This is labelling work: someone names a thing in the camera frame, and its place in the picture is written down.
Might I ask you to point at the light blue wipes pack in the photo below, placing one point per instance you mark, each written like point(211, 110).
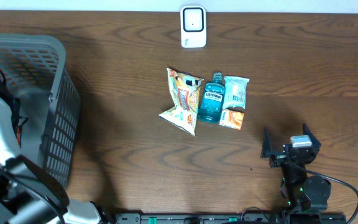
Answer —
point(235, 92)

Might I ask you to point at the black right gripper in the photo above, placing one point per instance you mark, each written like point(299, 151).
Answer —
point(278, 157)

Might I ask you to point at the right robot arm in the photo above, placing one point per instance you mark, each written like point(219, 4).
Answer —
point(307, 195)

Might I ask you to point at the red snack packet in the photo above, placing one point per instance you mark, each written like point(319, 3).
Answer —
point(18, 136)

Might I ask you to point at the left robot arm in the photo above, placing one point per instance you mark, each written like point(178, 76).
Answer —
point(28, 194)

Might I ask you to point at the yellow snack bag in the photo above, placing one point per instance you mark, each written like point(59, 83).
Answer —
point(185, 92)

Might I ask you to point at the grey plastic shopping basket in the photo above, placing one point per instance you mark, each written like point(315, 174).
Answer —
point(34, 68)

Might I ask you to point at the orange tissue pack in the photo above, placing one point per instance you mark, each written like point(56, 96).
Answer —
point(231, 119)

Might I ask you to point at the white barcode scanner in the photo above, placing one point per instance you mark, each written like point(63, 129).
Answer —
point(193, 27)

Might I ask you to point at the teal mouthwash bottle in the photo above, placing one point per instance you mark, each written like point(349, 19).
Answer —
point(212, 101)

